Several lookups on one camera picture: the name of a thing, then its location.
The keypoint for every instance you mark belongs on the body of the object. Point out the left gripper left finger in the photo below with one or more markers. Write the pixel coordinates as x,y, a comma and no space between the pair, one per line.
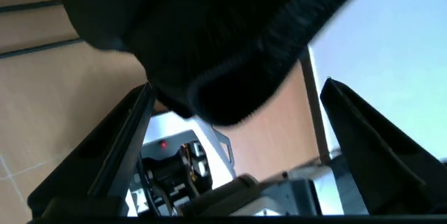
70,182

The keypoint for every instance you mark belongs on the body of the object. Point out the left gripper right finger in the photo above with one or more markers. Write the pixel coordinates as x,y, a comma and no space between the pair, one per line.
377,168

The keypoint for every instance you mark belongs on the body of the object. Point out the black shorts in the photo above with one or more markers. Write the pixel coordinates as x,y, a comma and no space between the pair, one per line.
209,42

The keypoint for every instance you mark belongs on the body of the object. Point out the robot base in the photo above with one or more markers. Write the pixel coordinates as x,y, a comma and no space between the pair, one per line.
220,168

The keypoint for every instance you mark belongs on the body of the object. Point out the black clothes rack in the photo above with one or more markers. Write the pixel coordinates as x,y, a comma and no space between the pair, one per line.
42,47

